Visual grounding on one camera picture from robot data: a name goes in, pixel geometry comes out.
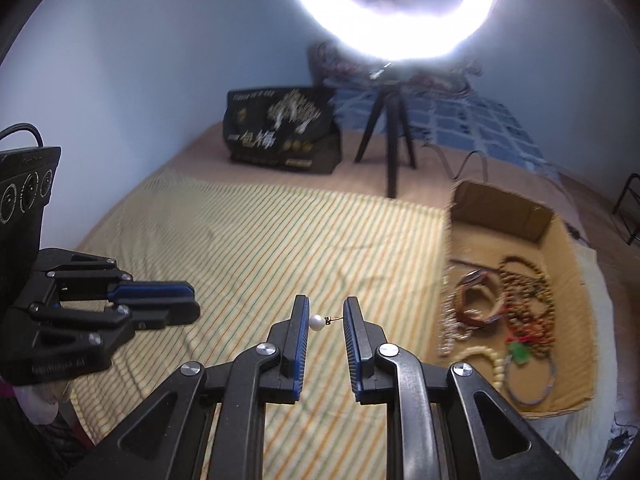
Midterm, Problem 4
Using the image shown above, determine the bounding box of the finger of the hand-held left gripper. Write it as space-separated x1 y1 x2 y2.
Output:
27 297 202 361
32 247 197 307

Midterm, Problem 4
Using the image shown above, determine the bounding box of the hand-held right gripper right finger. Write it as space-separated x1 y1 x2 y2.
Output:
342 296 586 480

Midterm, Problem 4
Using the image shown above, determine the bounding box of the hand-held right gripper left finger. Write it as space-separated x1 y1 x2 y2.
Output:
65 294 313 480

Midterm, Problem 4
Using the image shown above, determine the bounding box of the pearl earring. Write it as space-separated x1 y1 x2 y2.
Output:
309 314 346 332

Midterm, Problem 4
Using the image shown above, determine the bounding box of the white pearl necklace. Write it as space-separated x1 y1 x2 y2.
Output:
437 290 476 356

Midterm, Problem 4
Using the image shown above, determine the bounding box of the red strap watch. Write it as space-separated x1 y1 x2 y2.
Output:
452 269 506 328

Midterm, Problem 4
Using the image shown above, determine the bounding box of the cream bead bracelet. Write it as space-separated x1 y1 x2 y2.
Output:
452 345 508 391

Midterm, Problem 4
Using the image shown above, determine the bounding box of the red cord green pendant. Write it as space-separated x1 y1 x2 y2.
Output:
502 305 533 366

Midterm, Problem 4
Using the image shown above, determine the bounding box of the wooden bead necklace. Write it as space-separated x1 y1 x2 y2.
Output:
497 255 553 358

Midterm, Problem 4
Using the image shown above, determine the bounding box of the metal bangle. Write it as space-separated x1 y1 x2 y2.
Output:
502 355 557 407

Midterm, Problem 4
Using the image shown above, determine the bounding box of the cardboard box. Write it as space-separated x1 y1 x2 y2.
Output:
442 180 598 420

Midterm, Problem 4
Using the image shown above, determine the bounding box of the person's left hand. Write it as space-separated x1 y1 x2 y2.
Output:
22 380 72 425

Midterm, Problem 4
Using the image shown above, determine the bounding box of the yellow striped cloth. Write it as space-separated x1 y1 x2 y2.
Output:
65 170 501 480

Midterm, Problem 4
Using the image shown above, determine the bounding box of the tan bed cover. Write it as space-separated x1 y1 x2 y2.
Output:
75 120 583 251

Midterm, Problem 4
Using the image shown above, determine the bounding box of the black printed bag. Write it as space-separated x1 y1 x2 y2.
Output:
222 87 341 176

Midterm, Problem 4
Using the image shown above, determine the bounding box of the black tripod stand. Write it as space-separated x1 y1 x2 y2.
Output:
354 67 418 198

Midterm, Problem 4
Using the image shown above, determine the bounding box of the blue patterned bed sheet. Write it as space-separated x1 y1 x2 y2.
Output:
332 77 561 181

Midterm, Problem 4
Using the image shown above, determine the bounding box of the white sheet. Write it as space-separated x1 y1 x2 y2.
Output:
530 240 640 480

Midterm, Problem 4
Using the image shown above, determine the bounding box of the black clothes rack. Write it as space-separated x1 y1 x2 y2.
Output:
612 172 640 246

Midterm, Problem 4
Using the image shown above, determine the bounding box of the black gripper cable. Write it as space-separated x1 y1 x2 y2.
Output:
0 124 45 149

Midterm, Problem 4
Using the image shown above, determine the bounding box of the black power cable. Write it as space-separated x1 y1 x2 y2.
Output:
422 140 491 183

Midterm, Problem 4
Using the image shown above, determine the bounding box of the white ring light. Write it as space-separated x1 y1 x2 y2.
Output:
290 0 498 61

